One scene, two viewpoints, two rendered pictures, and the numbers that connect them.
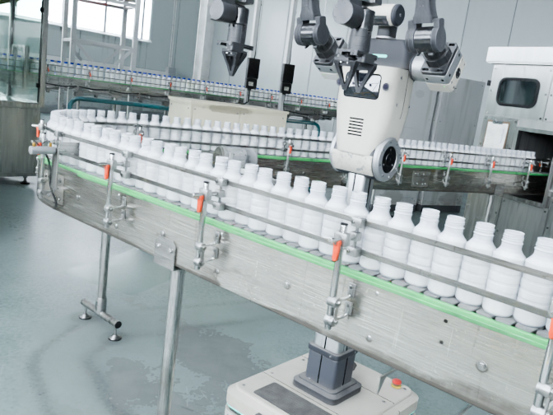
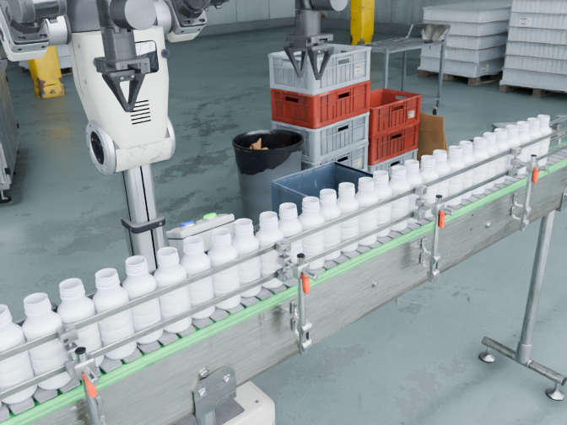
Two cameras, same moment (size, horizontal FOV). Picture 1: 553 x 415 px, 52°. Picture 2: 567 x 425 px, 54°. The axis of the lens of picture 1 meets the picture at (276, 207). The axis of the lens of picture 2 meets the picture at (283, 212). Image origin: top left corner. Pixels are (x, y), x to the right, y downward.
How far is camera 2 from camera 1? 178 cm
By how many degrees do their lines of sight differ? 75
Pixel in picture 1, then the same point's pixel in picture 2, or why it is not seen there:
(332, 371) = not seen: hidden behind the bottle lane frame
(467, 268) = (470, 175)
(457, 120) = not seen: outside the picture
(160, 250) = (208, 395)
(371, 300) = not seen: hidden behind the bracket
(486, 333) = (488, 205)
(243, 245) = (327, 287)
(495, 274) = (483, 169)
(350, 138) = (138, 128)
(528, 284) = (493, 164)
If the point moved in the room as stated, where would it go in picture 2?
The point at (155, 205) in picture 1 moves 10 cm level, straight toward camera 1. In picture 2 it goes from (175, 353) to (229, 352)
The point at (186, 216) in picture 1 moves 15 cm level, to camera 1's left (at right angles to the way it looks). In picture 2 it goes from (241, 321) to (220, 370)
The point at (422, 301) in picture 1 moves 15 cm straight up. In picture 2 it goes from (462, 213) to (468, 163)
